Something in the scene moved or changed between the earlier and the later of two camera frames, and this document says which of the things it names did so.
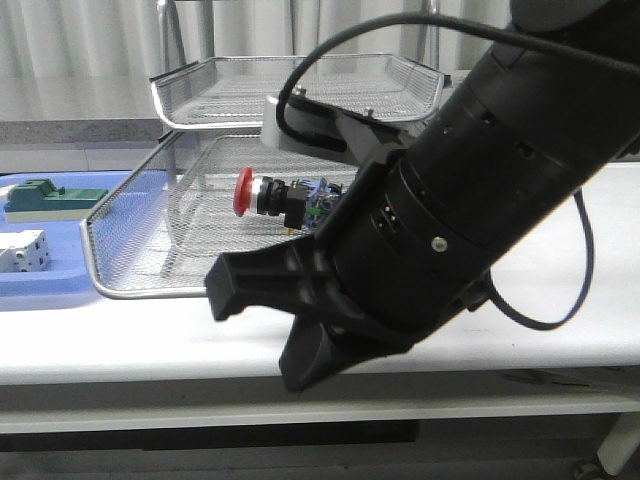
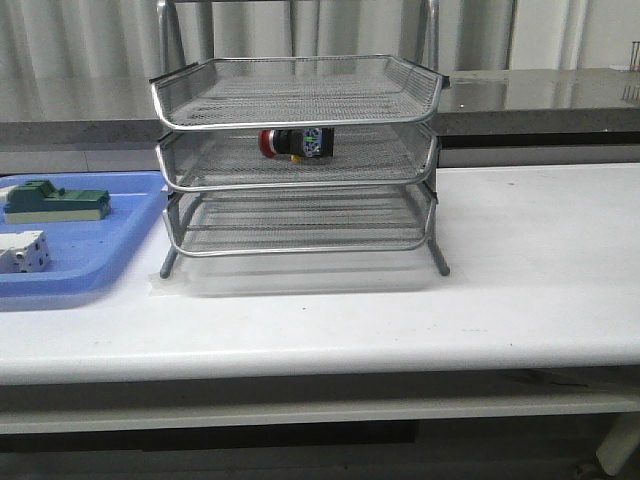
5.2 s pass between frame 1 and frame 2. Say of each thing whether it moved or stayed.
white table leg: stayed
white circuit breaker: stayed
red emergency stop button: moved
